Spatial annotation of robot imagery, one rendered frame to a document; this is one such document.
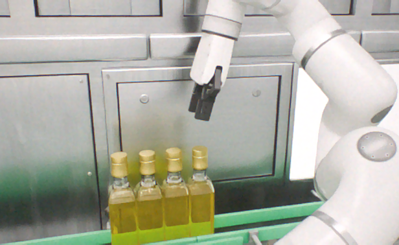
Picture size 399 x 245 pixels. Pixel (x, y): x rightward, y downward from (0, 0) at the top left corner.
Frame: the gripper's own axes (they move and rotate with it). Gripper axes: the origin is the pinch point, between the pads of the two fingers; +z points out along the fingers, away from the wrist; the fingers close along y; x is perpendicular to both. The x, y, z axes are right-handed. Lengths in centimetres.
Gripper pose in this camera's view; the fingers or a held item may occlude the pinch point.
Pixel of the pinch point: (200, 107)
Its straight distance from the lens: 75.5
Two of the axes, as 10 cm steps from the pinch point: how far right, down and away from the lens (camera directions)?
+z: -2.5, 9.4, 2.3
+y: 2.5, 2.9, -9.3
